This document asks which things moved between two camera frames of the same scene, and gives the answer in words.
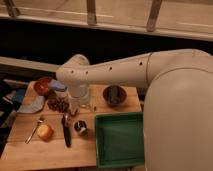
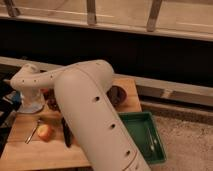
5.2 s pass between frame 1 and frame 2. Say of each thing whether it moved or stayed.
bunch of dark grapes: stayed
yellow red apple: stayed
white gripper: moved
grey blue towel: stayed
